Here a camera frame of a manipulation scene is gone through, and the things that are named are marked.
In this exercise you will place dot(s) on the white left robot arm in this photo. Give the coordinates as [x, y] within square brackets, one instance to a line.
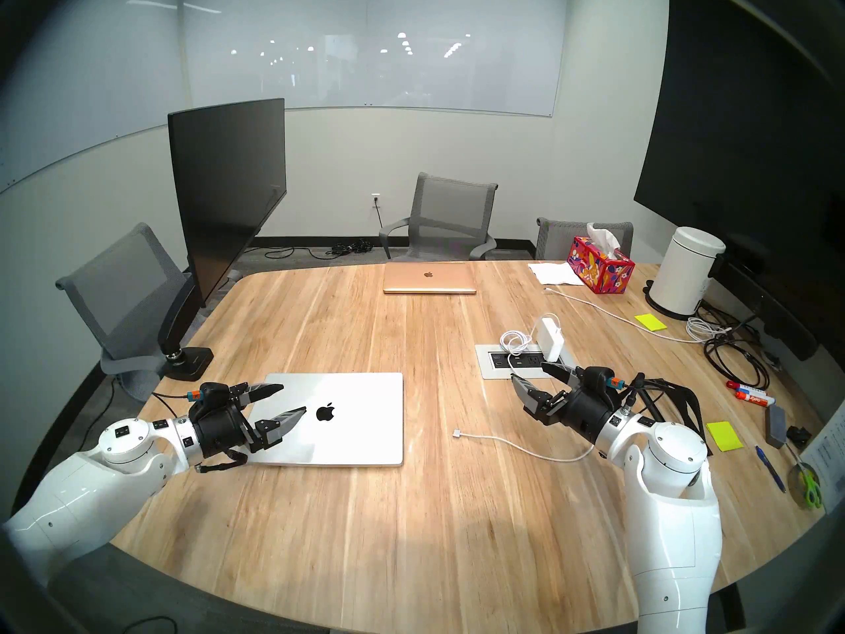
[72, 494]

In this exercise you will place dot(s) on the white power adapter brick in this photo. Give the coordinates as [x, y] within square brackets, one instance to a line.
[548, 339]

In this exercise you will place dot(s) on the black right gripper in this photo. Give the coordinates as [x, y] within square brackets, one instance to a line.
[587, 408]

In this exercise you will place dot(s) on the black monitor stand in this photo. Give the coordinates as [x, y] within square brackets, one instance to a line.
[191, 362]

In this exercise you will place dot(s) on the grey whiteboard eraser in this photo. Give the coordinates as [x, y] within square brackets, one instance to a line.
[777, 426]

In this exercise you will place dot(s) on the silver MacBook laptop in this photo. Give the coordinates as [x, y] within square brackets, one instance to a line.
[356, 434]

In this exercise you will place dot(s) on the white cylindrical bin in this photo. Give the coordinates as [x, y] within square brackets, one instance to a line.
[683, 273]

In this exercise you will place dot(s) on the colourful floral tissue box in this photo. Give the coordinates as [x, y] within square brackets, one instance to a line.
[601, 273]

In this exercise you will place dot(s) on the glass wall panel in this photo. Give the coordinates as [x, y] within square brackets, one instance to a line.
[86, 78]

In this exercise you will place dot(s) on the orange labelled whiteboard marker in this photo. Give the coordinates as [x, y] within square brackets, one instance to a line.
[756, 397]

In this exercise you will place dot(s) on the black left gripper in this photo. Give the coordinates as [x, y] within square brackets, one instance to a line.
[221, 428]

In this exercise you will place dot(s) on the blue pen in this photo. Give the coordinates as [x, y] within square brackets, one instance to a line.
[769, 467]

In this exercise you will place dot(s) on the grey mesh office chair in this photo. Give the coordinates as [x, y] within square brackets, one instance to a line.
[455, 207]
[129, 289]
[561, 238]

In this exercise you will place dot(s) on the yellow sticky note pad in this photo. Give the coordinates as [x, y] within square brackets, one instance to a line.
[725, 436]
[651, 321]

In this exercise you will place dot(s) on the gold MacBook laptop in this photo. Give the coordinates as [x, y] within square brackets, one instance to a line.
[429, 279]

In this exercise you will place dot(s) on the large glass whiteboard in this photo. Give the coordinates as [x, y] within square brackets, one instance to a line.
[376, 45]

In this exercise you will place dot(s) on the white paper napkin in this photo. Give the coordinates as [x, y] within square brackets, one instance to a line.
[554, 273]

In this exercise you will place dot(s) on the red capped whiteboard marker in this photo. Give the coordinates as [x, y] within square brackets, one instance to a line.
[743, 387]

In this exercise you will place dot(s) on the table power outlet box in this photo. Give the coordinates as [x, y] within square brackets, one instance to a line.
[492, 368]

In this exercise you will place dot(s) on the black curved desktop monitor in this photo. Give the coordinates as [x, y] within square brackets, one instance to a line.
[228, 190]

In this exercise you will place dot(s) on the small black clip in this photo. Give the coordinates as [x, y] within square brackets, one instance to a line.
[800, 436]

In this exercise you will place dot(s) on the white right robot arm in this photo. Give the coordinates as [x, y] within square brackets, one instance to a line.
[673, 540]

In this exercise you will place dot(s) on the large black wall television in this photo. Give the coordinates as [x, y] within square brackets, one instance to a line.
[752, 144]

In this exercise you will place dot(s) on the white printed paper sheet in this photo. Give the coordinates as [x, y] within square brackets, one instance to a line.
[833, 454]

